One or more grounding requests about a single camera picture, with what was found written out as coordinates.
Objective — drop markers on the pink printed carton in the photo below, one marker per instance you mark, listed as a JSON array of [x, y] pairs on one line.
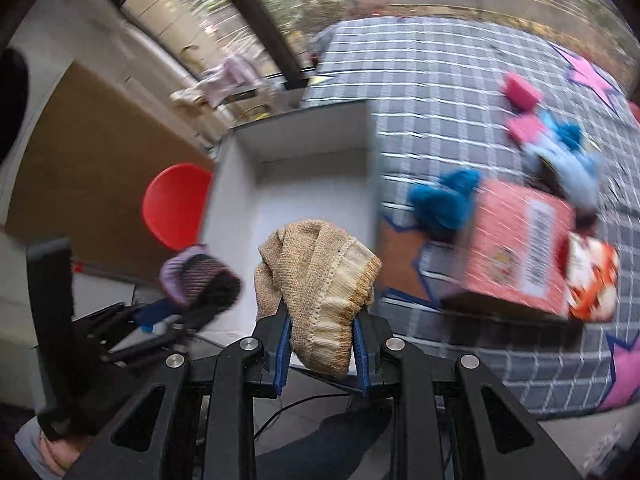
[[515, 245]]

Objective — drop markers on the blue knitted sock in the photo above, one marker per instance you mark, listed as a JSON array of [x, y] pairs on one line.
[[442, 205], [567, 136]]

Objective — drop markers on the grey checked star blanket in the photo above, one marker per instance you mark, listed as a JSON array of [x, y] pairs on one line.
[[440, 100]]

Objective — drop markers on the pink towel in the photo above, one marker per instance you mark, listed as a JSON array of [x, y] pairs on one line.
[[232, 77]]

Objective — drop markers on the pink sponge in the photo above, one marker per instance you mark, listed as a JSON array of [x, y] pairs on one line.
[[522, 91], [525, 130]]

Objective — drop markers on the purple striped sock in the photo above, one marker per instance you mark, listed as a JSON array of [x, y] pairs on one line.
[[182, 272]]

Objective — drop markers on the light blue fluffy toy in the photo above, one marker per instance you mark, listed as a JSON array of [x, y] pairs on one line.
[[575, 175]]

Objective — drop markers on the person's left hand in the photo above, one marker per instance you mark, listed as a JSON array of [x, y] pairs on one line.
[[57, 457]]

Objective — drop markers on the white cardboard box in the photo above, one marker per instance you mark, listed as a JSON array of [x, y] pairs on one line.
[[300, 185]]

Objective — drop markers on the beige towel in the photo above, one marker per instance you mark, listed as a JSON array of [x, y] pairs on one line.
[[187, 97]]

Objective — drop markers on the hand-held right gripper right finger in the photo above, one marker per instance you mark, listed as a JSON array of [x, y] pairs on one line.
[[361, 360]]

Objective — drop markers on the beige knitted sock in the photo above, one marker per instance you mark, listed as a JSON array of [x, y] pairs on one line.
[[315, 280]]

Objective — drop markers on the person's left forearm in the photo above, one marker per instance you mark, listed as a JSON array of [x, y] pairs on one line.
[[27, 447]]

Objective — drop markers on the black window frame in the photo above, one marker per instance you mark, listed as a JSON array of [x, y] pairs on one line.
[[260, 15]]

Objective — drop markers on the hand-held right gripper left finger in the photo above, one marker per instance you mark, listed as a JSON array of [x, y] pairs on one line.
[[282, 355]]

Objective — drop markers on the red plastic chair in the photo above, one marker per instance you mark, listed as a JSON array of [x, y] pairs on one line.
[[170, 205]]

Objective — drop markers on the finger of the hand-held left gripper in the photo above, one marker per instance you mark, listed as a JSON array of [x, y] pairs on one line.
[[215, 300], [145, 345]]

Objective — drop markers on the orange white printed packet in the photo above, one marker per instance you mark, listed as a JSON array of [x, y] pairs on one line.
[[595, 280]]

